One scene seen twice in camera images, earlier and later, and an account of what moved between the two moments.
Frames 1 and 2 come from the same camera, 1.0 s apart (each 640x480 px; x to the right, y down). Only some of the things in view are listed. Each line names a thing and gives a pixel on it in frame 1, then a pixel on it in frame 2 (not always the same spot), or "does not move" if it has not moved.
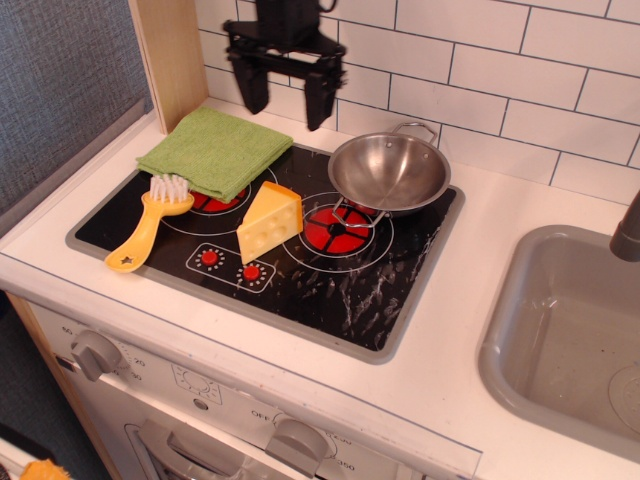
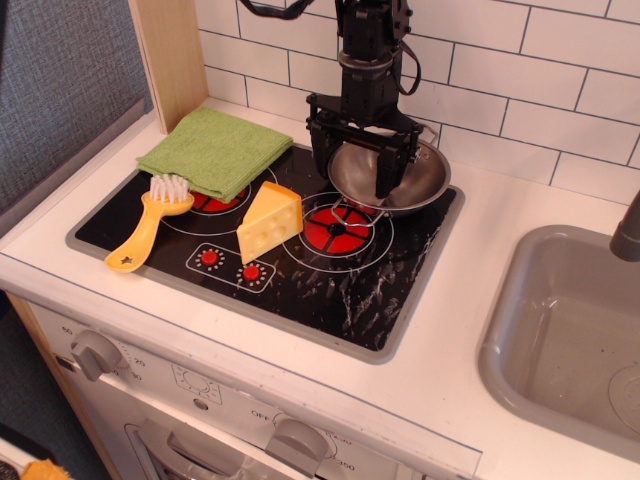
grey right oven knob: x=297 y=447 does not move
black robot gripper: x=286 y=35 -> x=369 y=105
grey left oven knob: x=95 y=353 does not move
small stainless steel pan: x=379 y=173 does not move
